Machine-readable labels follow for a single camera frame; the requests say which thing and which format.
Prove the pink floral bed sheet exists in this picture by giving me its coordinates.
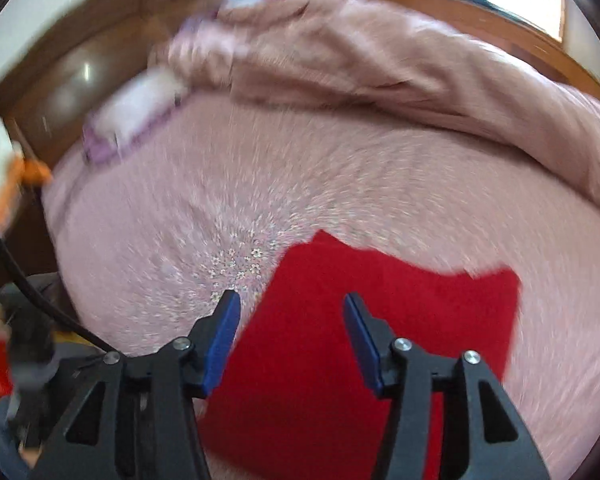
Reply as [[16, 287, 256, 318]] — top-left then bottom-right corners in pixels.
[[41, 94, 600, 480]]

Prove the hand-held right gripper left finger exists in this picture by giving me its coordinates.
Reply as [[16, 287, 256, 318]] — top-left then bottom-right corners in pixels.
[[30, 289, 242, 480]]

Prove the orange and white object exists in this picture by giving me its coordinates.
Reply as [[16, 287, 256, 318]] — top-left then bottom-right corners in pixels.
[[0, 116, 55, 226]]

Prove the black cable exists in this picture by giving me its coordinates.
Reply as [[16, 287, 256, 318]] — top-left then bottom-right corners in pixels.
[[0, 207, 117, 357]]

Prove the white and purple pillow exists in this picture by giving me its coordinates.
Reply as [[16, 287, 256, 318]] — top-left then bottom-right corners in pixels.
[[81, 66, 190, 165]]

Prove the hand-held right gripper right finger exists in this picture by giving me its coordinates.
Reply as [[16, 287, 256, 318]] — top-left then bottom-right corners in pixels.
[[343, 292, 552, 480]]

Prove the pink duvet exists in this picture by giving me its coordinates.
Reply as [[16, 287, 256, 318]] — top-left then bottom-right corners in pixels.
[[167, 0, 600, 221]]

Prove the red knit sweater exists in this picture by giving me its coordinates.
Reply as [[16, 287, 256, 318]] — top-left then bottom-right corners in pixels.
[[199, 229, 524, 480]]

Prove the dark wooden headboard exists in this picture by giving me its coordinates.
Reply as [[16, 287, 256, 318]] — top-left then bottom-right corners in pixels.
[[0, 0, 286, 176]]

